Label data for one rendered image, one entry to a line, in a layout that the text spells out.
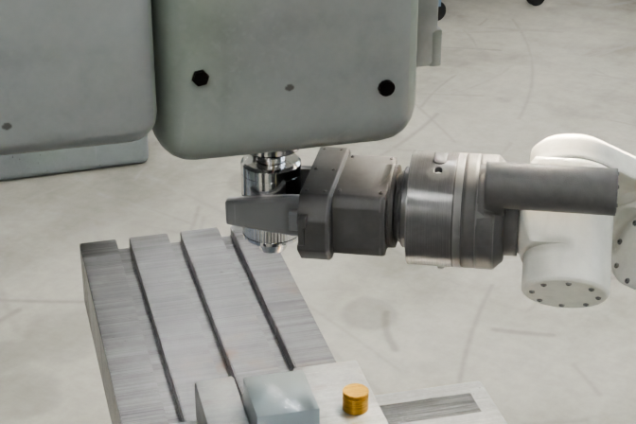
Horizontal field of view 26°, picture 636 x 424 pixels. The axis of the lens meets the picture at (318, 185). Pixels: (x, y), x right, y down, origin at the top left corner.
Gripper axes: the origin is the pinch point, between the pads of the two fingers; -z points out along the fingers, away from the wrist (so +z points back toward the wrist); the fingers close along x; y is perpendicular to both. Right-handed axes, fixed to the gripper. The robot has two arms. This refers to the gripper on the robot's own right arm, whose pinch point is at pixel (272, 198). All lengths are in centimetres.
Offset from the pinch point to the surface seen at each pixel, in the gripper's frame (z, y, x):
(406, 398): 9.9, 23.5, -8.7
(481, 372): 9, 124, -170
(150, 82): -4.5, -14.9, 14.6
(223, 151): -0.8, -8.6, 10.9
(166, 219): -83, 122, -232
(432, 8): 12.1, -15.0, -3.3
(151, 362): -18.7, 31.4, -23.0
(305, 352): -2.8, 30.3, -25.7
